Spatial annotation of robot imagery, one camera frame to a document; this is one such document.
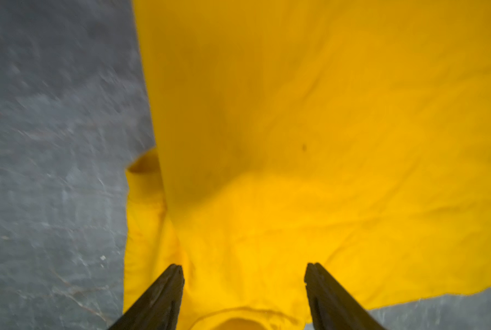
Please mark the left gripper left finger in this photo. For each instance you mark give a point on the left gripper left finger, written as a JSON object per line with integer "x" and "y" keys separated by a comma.
{"x": 158, "y": 307}

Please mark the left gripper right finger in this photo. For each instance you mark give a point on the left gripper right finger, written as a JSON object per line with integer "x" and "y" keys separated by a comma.
{"x": 331, "y": 306}

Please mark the yellow t-shirt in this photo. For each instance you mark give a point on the yellow t-shirt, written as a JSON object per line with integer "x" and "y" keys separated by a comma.
{"x": 355, "y": 134}

